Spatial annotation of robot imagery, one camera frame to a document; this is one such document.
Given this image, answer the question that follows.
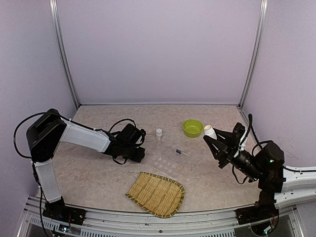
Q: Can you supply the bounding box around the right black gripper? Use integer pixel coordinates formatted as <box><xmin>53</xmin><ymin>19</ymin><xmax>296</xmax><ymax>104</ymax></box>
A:
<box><xmin>204</xmin><ymin>128</ymin><xmax>264</xmax><ymax>182</ymax></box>

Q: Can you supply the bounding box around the small white pill bottle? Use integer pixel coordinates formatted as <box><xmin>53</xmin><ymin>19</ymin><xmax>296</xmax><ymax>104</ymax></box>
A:
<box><xmin>204</xmin><ymin>125</ymin><xmax>217</xmax><ymax>140</ymax></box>

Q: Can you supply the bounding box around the white capped pill bottle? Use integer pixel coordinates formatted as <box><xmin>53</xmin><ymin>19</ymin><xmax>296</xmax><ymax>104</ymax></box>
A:
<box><xmin>156</xmin><ymin>128</ymin><xmax>162</xmax><ymax>141</ymax></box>

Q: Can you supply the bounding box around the clear plastic pill organizer box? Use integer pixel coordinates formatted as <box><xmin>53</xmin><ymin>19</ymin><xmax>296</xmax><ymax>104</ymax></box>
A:
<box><xmin>150</xmin><ymin>146</ymin><xmax>190</xmax><ymax>178</ymax></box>

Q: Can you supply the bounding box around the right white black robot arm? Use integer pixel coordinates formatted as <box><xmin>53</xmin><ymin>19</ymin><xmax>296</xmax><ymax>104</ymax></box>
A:
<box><xmin>203</xmin><ymin>123</ymin><xmax>316</xmax><ymax>224</ymax></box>

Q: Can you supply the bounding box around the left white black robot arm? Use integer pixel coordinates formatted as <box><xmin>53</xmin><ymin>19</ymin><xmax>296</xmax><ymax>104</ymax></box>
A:
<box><xmin>13</xmin><ymin>109</ymin><xmax>146</xmax><ymax>220</ymax></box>

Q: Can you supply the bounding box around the green plastic bowl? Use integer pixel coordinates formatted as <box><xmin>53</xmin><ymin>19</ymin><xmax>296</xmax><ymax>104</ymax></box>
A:
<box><xmin>182</xmin><ymin>119</ymin><xmax>203</xmax><ymax>138</ymax></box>

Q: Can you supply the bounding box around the woven bamboo tray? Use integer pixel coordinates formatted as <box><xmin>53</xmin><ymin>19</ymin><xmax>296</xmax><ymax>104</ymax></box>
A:
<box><xmin>126</xmin><ymin>172</ymin><xmax>185</xmax><ymax>219</ymax></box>

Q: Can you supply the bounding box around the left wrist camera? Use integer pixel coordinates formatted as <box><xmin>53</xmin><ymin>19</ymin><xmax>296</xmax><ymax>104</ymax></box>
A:
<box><xmin>133</xmin><ymin>129</ymin><xmax>146</xmax><ymax>147</ymax></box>

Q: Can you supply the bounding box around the right aluminium frame post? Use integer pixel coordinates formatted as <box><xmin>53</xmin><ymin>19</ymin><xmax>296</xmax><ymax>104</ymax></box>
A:
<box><xmin>238</xmin><ymin>0</ymin><xmax>269</xmax><ymax>110</ymax></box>

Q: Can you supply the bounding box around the aluminium frame post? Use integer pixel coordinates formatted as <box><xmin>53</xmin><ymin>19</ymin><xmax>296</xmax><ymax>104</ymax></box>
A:
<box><xmin>238</xmin><ymin>0</ymin><xmax>269</xmax><ymax>110</ymax></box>
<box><xmin>49</xmin><ymin>0</ymin><xmax>80</xmax><ymax>110</ymax></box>

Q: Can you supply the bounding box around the left aluminium frame post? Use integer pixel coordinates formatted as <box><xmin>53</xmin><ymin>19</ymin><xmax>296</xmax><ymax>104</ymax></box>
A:
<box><xmin>49</xmin><ymin>0</ymin><xmax>80</xmax><ymax>110</ymax></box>

